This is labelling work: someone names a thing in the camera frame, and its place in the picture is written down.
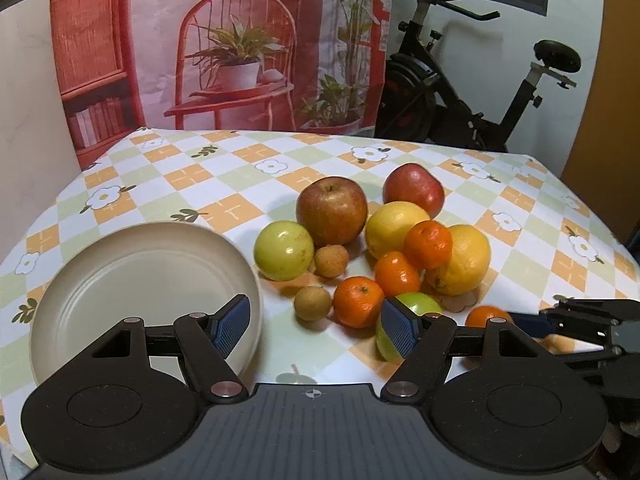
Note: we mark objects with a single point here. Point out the green apple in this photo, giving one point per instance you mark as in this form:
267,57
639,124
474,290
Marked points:
283,251
420,304

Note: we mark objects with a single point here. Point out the mandarin orange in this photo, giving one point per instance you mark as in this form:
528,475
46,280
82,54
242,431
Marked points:
479,316
395,274
428,245
357,302

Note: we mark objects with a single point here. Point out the beige round plate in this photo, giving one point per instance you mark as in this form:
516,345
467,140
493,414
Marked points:
156,271

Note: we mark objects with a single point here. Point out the green apple front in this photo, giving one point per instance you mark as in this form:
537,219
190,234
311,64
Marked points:
420,304

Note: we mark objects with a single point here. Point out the brown longan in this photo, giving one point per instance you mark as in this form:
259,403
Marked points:
331,261
312,303

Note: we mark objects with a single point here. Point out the black exercise bike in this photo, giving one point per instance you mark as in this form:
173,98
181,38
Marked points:
419,104

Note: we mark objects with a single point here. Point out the brownish red apple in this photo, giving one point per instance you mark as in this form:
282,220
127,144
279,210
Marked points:
333,210

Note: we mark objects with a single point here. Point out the yellow lemon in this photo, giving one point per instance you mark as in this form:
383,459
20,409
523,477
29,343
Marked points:
387,228
467,265

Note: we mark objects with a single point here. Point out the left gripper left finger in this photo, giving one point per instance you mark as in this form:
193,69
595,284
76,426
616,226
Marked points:
205,342

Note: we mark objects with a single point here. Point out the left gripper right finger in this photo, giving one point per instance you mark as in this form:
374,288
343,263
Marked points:
423,343

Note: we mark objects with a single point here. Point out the green apple near plate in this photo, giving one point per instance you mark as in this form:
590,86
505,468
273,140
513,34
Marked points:
283,251

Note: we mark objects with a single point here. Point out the pink printed backdrop cloth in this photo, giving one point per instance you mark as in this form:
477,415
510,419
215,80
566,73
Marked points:
286,65

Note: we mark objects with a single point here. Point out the bright red apple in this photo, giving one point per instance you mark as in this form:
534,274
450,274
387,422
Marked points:
413,183

